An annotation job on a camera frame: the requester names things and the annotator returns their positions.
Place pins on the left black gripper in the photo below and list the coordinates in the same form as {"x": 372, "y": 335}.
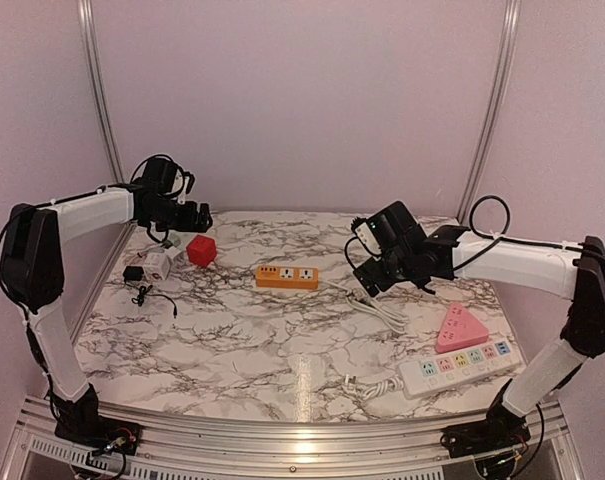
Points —
{"x": 189, "y": 223}

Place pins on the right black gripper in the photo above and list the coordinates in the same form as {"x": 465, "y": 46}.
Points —
{"x": 367, "y": 269}

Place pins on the red cube socket adapter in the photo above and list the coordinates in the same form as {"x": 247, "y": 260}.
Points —
{"x": 201, "y": 251}

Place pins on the orange power strip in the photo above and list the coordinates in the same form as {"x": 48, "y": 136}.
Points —
{"x": 293, "y": 278}

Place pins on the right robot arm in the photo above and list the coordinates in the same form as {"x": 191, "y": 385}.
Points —
{"x": 400, "y": 251}

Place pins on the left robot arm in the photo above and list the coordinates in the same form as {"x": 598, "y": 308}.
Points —
{"x": 32, "y": 277}

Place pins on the green grey plug adapter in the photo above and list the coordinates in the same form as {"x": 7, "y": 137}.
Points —
{"x": 171, "y": 241}

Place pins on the white small charger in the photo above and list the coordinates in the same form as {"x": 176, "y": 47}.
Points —
{"x": 172, "y": 253}

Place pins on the white cube socket adapter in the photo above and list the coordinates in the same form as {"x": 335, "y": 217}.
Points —
{"x": 156, "y": 266}

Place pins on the pink triangular power strip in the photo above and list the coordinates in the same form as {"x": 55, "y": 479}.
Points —
{"x": 460, "y": 329}

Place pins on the white multicolour power strip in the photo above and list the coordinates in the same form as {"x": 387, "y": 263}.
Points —
{"x": 431, "y": 375}

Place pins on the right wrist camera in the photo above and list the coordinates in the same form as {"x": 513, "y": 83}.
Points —
{"x": 364, "y": 234}

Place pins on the black power adapter with cable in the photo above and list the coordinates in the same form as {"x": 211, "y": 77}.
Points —
{"x": 133, "y": 277}

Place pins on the aluminium front rail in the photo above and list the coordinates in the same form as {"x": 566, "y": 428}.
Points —
{"x": 176, "y": 446}

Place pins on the left aluminium frame post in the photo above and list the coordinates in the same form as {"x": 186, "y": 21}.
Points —
{"x": 95, "y": 76}

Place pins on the aluminium frame post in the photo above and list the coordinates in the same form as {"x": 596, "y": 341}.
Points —
{"x": 95, "y": 76}
{"x": 499, "y": 86}

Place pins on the right aluminium frame post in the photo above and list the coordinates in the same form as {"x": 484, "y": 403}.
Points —
{"x": 499, "y": 86}

